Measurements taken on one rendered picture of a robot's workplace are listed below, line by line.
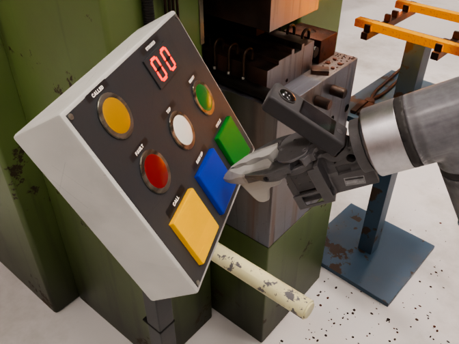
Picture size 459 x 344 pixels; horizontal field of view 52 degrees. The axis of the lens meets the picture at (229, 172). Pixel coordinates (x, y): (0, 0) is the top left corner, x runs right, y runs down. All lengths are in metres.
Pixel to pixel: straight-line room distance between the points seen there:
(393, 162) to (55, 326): 1.48
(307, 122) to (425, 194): 1.87
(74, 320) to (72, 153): 1.36
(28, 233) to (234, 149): 0.97
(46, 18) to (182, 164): 0.55
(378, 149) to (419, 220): 1.71
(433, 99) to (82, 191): 0.41
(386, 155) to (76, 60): 0.69
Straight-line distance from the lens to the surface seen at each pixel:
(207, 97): 0.76
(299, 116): 0.59
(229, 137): 0.77
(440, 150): 0.58
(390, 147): 0.58
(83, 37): 0.99
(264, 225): 1.30
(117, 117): 0.57
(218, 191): 0.69
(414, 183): 2.49
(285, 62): 1.16
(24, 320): 1.92
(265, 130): 1.12
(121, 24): 0.94
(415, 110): 0.58
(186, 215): 0.61
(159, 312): 0.97
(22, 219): 1.56
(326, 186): 0.63
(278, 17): 1.08
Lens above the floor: 1.44
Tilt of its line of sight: 37 degrees down
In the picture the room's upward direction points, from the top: straight up
